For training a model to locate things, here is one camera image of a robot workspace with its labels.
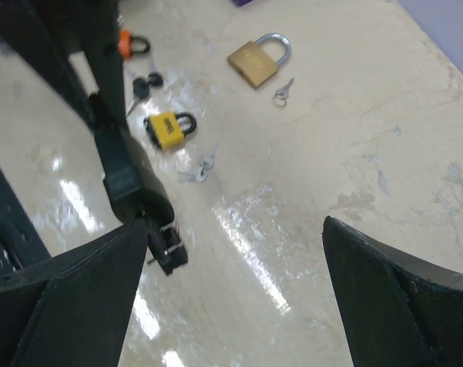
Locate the yellow padlock key set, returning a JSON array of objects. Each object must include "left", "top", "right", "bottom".
[{"left": 178, "top": 145, "right": 218, "bottom": 183}]

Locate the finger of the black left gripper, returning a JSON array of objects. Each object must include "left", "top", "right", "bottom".
[{"left": 53, "top": 1, "right": 128, "bottom": 130}]

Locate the brass padlock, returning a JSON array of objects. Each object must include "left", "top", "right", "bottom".
[{"left": 227, "top": 33, "right": 292, "bottom": 89}]

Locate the silver purple toothpaste box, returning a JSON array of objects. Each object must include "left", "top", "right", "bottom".
[{"left": 232, "top": 0, "right": 253, "bottom": 7}]

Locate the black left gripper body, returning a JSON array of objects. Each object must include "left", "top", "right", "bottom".
[{"left": 0, "top": 1, "right": 82, "bottom": 115}]

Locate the aluminium frame rail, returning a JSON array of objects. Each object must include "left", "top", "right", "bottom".
[{"left": 0, "top": 168, "right": 51, "bottom": 275}]

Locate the orange padlock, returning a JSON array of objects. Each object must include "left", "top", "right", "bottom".
[{"left": 118, "top": 29, "right": 151, "bottom": 60}]

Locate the small silver key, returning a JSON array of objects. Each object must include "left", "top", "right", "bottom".
[{"left": 272, "top": 78, "right": 295, "bottom": 108}]

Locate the yellow padlock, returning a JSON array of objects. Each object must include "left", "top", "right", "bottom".
[{"left": 144, "top": 112, "right": 197, "bottom": 151}]

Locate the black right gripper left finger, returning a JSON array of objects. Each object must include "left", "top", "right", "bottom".
[{"left": 0, "top": 219, "right": 147, "bottom": 366}]

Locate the black head key set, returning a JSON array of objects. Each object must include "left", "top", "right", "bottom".
[{"left": 125, "top": 57, "right": 164, "bottom": 118}]

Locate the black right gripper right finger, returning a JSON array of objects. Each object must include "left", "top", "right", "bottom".
[{"left": 322, "top": 216, "right": 463, "bottom": 366}]

